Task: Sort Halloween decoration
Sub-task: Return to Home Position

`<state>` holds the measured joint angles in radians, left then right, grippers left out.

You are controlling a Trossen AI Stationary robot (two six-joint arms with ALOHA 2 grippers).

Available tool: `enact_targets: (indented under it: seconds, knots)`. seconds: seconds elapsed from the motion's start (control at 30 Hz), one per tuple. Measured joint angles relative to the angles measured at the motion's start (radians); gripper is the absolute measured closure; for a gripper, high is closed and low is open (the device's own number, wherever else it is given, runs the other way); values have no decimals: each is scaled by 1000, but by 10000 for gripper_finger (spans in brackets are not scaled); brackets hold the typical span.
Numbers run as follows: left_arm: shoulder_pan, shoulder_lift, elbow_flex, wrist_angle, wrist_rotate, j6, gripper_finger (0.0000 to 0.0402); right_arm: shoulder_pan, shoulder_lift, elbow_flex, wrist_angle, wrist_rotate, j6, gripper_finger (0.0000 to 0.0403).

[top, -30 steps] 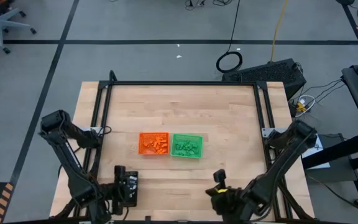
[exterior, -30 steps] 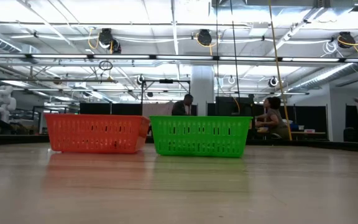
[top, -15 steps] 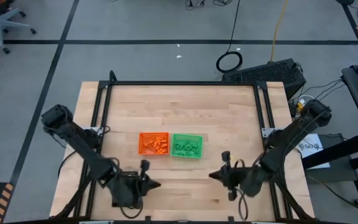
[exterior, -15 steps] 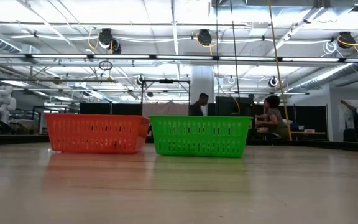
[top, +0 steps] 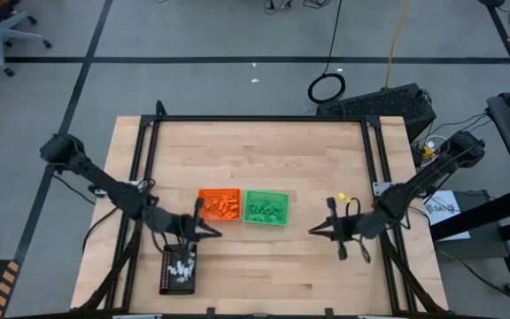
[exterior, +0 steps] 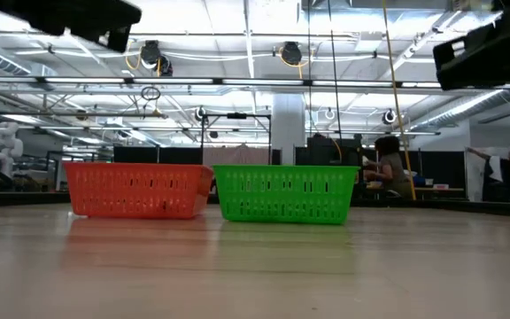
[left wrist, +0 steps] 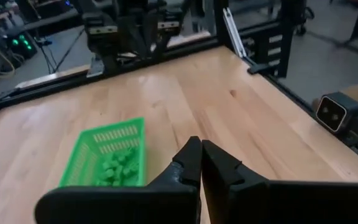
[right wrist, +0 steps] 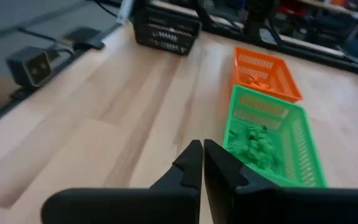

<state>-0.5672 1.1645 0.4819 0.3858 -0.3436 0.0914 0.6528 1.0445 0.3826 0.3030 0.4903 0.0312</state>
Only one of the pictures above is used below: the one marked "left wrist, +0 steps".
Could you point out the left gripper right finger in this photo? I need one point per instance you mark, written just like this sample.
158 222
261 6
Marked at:
225 177

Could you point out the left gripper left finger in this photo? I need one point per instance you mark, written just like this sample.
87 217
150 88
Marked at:
185 168

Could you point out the green monster figure toy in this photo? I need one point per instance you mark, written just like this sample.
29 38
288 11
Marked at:
117 162
107 175

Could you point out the green plastic basket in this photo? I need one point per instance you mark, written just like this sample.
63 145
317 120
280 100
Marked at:
85 155

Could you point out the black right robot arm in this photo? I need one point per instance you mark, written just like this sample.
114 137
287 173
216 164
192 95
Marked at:
135 31

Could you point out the black side table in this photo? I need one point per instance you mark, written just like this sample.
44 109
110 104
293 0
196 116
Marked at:
57 18

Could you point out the black computer case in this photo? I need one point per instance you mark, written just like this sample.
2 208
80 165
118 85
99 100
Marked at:
22 45

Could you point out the black frame bracket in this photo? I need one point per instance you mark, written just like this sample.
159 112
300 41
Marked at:
259 68

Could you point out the black two-lens camera box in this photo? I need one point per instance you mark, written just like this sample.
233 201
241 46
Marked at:
337 112

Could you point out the silver aluminium post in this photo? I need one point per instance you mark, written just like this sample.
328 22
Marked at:
235 34

